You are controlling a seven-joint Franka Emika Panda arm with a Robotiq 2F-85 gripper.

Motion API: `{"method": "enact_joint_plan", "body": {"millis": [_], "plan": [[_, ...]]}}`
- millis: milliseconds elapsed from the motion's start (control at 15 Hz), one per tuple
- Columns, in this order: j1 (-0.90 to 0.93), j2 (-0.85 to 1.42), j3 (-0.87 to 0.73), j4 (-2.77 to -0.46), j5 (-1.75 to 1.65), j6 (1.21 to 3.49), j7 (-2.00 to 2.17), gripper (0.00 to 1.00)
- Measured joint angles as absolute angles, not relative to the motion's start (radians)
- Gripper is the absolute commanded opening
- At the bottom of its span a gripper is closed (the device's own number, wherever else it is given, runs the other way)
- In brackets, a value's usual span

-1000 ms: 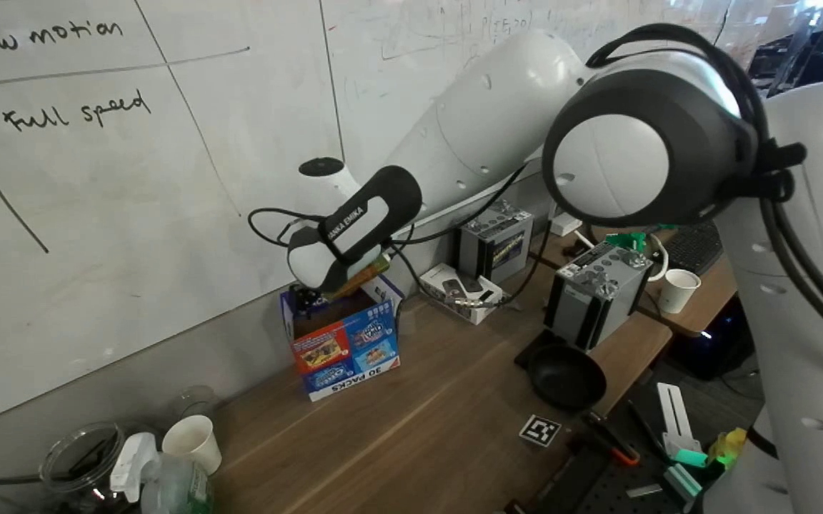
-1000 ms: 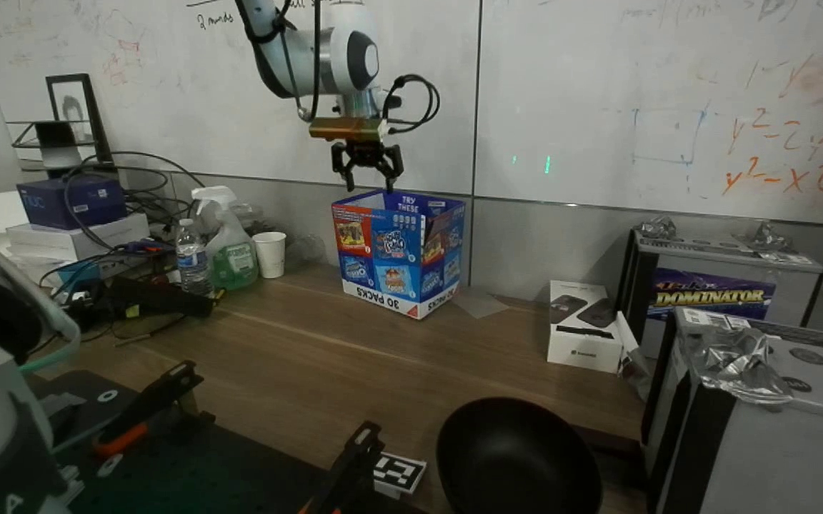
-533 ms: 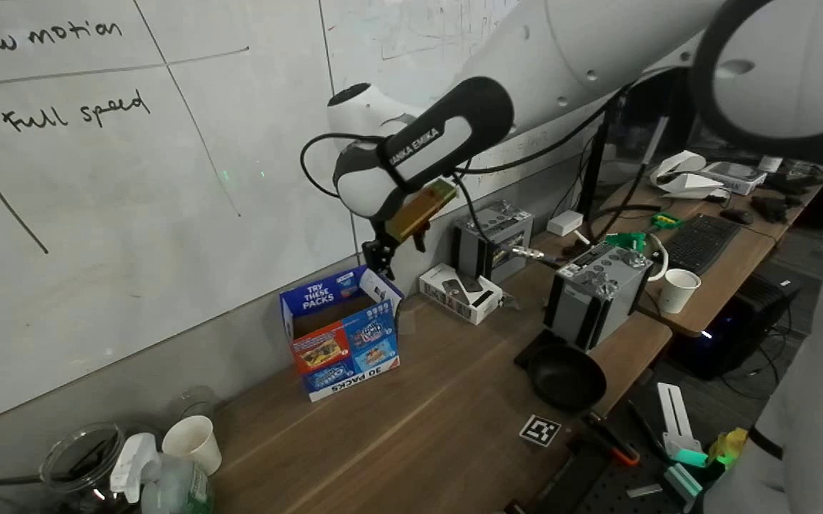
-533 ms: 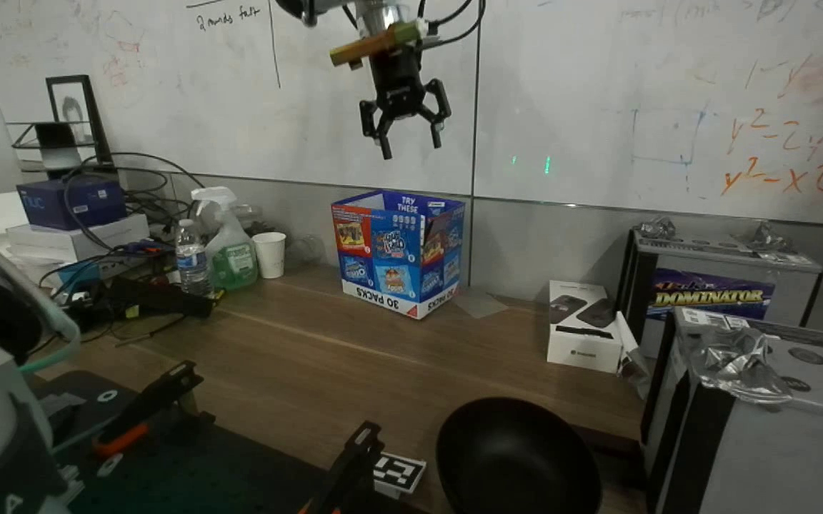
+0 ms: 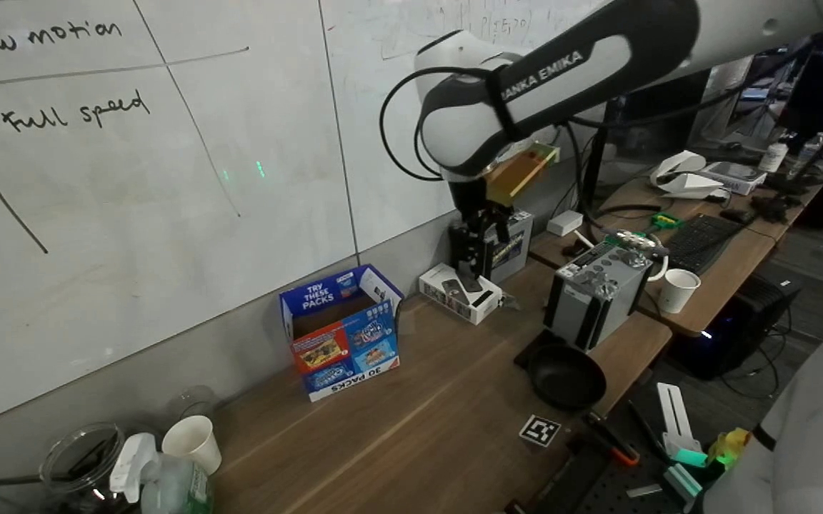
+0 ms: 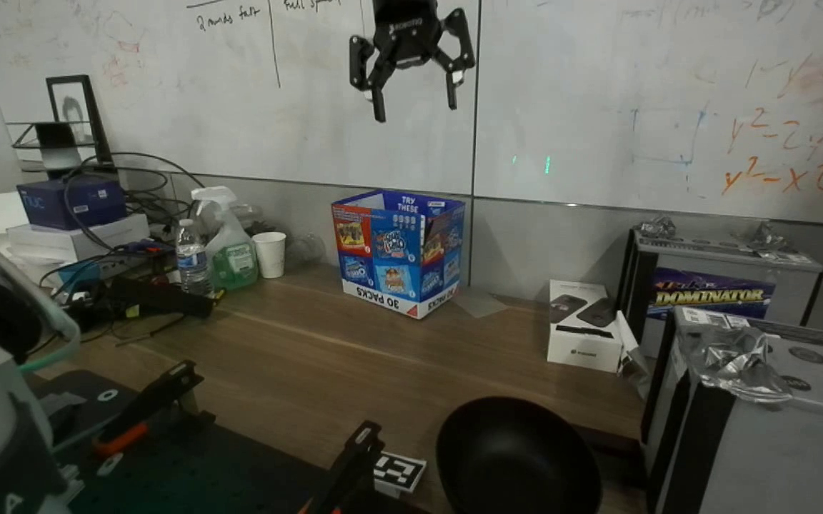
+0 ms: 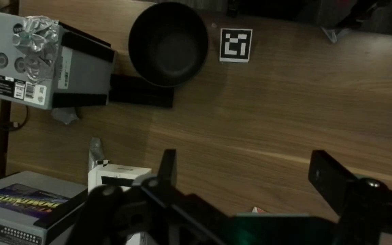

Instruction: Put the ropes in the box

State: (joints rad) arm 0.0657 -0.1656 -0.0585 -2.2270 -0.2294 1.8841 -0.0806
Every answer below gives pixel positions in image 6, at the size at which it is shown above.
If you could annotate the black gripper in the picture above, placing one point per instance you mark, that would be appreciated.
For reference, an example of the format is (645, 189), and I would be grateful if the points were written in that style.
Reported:
(406, 34)

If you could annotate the blue snack box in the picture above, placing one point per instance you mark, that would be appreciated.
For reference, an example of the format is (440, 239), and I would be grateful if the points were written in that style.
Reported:
(397, 252)

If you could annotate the white phone box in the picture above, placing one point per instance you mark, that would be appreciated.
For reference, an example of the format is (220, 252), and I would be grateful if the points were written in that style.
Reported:
(585, 333)

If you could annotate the dark blue cardboard box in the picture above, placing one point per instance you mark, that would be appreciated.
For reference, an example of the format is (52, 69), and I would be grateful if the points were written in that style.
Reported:
(70, 202)

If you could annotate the white box stack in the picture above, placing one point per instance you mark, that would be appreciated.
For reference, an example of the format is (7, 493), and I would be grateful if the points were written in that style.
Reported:
(70, 239)

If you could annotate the grey metal appliance box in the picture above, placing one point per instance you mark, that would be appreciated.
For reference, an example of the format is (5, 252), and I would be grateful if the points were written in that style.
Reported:
(792, 448)

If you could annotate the white paper cup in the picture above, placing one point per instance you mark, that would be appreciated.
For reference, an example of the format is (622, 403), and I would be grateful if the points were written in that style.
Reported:
(270, 255)

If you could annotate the clear spray bottle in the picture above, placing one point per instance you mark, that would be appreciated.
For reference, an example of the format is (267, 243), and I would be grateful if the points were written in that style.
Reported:
(230, 252)

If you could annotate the small crumpled foil piece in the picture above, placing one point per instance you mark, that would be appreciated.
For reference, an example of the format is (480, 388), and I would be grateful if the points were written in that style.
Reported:
(659, 229)
(769, 239)

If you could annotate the plastic water bottle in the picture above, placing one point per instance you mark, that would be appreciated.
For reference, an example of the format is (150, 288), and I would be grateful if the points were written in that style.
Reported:
(190, 261)

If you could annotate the black tool pile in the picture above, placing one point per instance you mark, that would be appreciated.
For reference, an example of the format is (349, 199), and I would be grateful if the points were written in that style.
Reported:
(143, 295)

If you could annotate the black frying pan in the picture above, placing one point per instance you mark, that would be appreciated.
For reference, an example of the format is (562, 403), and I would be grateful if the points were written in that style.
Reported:
(516, 459)

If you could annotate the black white fiducial tag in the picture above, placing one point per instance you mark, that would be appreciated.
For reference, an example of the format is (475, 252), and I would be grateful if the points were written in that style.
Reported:
(402, 475)

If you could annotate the crumpled clear plastic wrapper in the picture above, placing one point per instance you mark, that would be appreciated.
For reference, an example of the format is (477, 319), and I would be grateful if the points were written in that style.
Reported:
(740, 361)

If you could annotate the wall whiteboard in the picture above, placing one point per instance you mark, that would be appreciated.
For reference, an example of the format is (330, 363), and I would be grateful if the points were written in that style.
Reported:
(622, 95)

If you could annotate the black picture frame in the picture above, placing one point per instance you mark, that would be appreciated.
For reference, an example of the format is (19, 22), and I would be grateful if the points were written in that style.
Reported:
(70, 102)

